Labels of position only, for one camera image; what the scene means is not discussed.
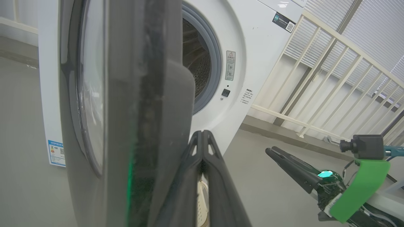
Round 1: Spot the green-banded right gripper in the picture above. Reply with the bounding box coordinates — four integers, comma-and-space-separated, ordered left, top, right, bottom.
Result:
265, 146, 392, 225

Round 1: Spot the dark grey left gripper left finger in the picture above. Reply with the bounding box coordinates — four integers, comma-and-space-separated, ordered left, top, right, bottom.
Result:
154, 130, 204, 227

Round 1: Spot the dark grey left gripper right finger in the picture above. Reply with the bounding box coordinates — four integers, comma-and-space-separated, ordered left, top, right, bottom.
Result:
201, 130, 253, 227

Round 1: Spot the black round glass washer door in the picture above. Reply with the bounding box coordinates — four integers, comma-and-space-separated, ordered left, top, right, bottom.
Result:
58, 0, 196, 227

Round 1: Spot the cream laundry basket brown rim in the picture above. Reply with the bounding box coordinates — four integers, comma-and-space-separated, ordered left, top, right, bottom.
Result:
197, 175, 211, 227

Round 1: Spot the white front-load washing machine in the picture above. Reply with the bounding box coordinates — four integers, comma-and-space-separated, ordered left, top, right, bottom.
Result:
38, 0, 308, 167

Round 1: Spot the small printed text sticker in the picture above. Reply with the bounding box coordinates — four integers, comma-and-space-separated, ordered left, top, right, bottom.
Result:
241, 89, 253, 105

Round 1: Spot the white metal railing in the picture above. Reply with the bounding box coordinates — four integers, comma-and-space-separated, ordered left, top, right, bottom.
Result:
249, 9, 404, 148

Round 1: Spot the grey warning sticker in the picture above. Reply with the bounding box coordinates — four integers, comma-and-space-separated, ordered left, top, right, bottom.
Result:
225, 50, 236, 81

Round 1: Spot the blue energy label sticker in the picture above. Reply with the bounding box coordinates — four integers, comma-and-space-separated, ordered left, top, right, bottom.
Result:
47, 140, 66, 167

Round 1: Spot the black QR code sticker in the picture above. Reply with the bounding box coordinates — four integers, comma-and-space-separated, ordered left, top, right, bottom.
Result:
272, 12, 297, 33

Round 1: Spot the white slatted blind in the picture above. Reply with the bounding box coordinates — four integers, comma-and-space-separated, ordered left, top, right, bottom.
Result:
284, 0, 404, 104

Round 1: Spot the thin black right gripper cable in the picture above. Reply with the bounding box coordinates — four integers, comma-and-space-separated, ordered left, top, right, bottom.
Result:
342, 160, 356, 178

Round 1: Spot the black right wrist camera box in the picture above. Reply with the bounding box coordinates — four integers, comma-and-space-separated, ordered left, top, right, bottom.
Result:
339, 135, 385, 160

